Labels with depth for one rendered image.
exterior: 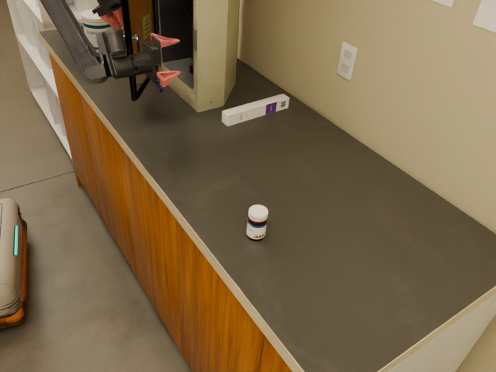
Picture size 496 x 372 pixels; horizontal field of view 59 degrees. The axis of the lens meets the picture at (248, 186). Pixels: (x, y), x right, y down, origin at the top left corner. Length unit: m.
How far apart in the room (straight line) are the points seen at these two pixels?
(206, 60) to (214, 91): 0.13
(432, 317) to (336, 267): 0.23
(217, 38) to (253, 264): 0.80
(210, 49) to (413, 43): 0.63
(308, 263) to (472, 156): 0.57
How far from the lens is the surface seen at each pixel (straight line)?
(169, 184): 1.28
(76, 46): 1.32
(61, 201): 2.77
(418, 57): 1.40
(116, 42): 1.30
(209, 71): 1.57
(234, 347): 1.29
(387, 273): 1.12
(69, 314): 2.21
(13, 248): 2.20
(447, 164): 1.41
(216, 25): 1.52
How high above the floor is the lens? 1.73
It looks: 38 degrees down
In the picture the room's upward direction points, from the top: 5 degrees clockwise
